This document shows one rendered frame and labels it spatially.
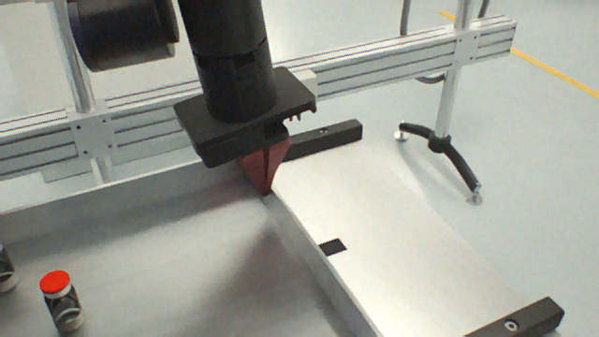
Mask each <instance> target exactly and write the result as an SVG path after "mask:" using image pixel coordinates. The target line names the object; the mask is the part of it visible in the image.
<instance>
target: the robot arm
mask: <svg viewBox="0 0 599 337"><path fill-rule="evenodd" d="M177 2H178V6H179V9H180V12H181V15H182V19H183V25H184V28H185V32H186V34H187V38H188V42H189V45H190V48H191V52H192V55H193V58H194V62H195V65H196V69H197V74H198V77H199V81H200V84H201V88H202V91H203V94H202V95H197V96H195V97H192V98H189V99H186V100H184V101H182V102H179V103H177V104H175V105H174V107H173V109H174V111H175V114H176V117H177V120H178V122H179V124H180V126H181V127H182V128H184V130H185V132H186V134H187V135H188V137H189V139H190V140H191V143H192V146H193V148H194V150H195V152H196V153H197V155H198V156H200V158H201V160H202V161H203V163H204V165H205V167H206V168H208V169H214V168H216V167H219V166H221V165H224V164H225V163H228V162H230V161H233V160H236V161H237V163H238V164H239V165H240V166H241V167H242V168H243V169H244V170H245V171H246V172H247V173H248V174H249V175H250V176H251V178H252V180H253V182H254V184H255V185H256V188H257V190H258V191H259V193H260V194H261V196H262V197H265V196H267V195H269V194H270V190H271V186H272V182H273V179H274V175H275V173H276V171H277V169H278V168H279V166H280V164H281V162H282V160H283V158H284V157H285V154H286V152H287V150H288V148H289V146H290V138H289V133H288V129H287V128H286V127H285V125H284V124H283V123H282V121H283V120H286V119H289V118H291V117H294V116H296V115H299V114H302V113H303V112H306V111H308V110H309V111H310V112H311V113H312V114H315V113H316V103H315V96H314V95H313V94H312V93H311V92H310V91H309V90H308V89H307V88H306V87H305V86H304V85H303V84H302V83H301V82H300V81H299V80H298V79H297V78H296V77H295V76H294V75H293V74H292V73H291V72H290V71H289V70H288V69H287V68H286V67H284V66H278V67H275V68H273V67H272V61H271V56H270V46H269V42H268V36H267V30H266V25H265V20H264V14H263V9H262V4H261V0H177ZM66 11H67V17H68V22H69V26H70V30H71V34H72V36H73V39H74V42H75V45H76V48H77V50H78V51H79V54H80V57H81V59H82V60H83V62H84V64H86V66H87V67H88V68H89V69H90V70H91V71H92V72H94V73H96V72H101V71H106V70H111V69H115V68H120V67H125V66H133V65H138V64H144V63H149V62H153V61H158V60H163V59H168V58H173V57H174V56H175V44H174V43H179V42H180V34H179V27H178V23H177V18H176V14H175V10H174V7H173V4H172V1H171V0H66ZM263 154H264V158H263Z"/></svg>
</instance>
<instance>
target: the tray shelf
mask: <svg viewBox="0 0 599 337"><path fill-rule="evenodd" d="M272 183H273V185H274V186H275V187H276V189H277V190H278V191H279V193H280V194H281V195H282V197H283V198H284V200H285V201H286V203H287V204H288V205H289V207H290V208H291V210H292V211H293V212H294V214H295V215H296V216H297V217H298V219H299V220H300V221H301V223H302V224H303V225H304V227H305V228H306V230H307V231H308V232H309V234H310V235H311V236H312V238H313V239H314V241H315V242H316V244H317V245H318V244H320V243H323V242H328V241H331V240H334V239H337V238H339V240H340V241H341V242H342V244H343V245H344V246H345V248H346V249H347V250H345V251H342V252H340V253H337V254H335V255H332V256H327V259H328V260H329V262H330V263H331V265H332V266H333V267H334V269H335V270H336V271H337V272H338V273H339V275H340V276H341V277H342V279H343V280H344V282H345V283H346V285H347V286H348V287H349V289H350V290H351V291H352V293H353V294H354V296H355V297H356V298H357V300H358V301H359V303H360V304H361V306H362V307H363V308H364V310H365V311H366V312H367V314H368V315H369V317H370V318H371V319H372V321H373V322H374V324H375V325H376V327H377V328H378V329H379V330H380V331H381V332H382V334H383V335H384V337H462V336H464V335H466V334H468V333H470V332H473V331H475V330H478V329H480V328H482V327H484V326H487V325H488V324H490V323H492V322H494V321H496V320H498V319H501V318H503V317H504V316H506V315H508V314H510V313H512V312H515V311H517V310H518V309H520V308H522V307H524V306H526V305H529V304H530V303H529V302H528V301H527V300H525V299H524V298H523V297H522V296H521V295H520V294H519V293H518V292H517V290H516V289H515V288H514V287H512V286H511V285H510V284H508V283H507V282H506V280H505V279H504V278H503V277H502V276H501V275H500V274H499V273H498V272H497V271H496V270H495V269H493V268H492V267H491V265H490V264H489V263H488V262H486V261H485V260H484V259H483V258H482V257H481V256H480V255H479V254H478V253H477V252H476V251H475V250H474V249H473V248H472V247H471V246H470V245H469V244H468V243H467V242H466V241H465V240H464V239H462V238H461V237H460V236H459V235H458V234H457V233H456V232H455V231H454V230H453V228H452V227H451V226H450V225H449V224H448V223H447V222H446V221H445V220H444V219H443V218H442V217H441V216H439V215H438V214H437V213H436V212H435V211H434V210H433V209H432V208H431V207H430V206H429V205H428V204H427V203H426V202H425V201H424V200H423V199H422V198H421V197H420V196H419V195H418V194H417V193H415V192H414V191H413V190H412V189H411V188H410V187H409V186H408V185H407V184H406V183H405V182H404V181H403V180H402V179H401V178H400V177H399V176H398V175H397V174H396V173H395V172H394V171H393V170H391V169H390V168H389V167H388V166H387V165H386V164H385V163H384V162H383V161H382V160H381V159H380V158H379V157H378V156H377V155H376V154H375V153H374V152H373V151H372V150H371V149H370V148H369V147H367V146H366V145H365V144H364V143H363V142H362V141H361V140H357V141H353V142H349V143H346V144H343V145H339V146H336V147H332V148H329V149H326V150H323V151H319V152H316V153H312V154H306V155H304V156H300V157H297V158H293V159H290V160H286V161H284V162H281V164H280V166H279V168H278V169H277V171H276V173H275V175H274V179H273V182H272Z"/></svg>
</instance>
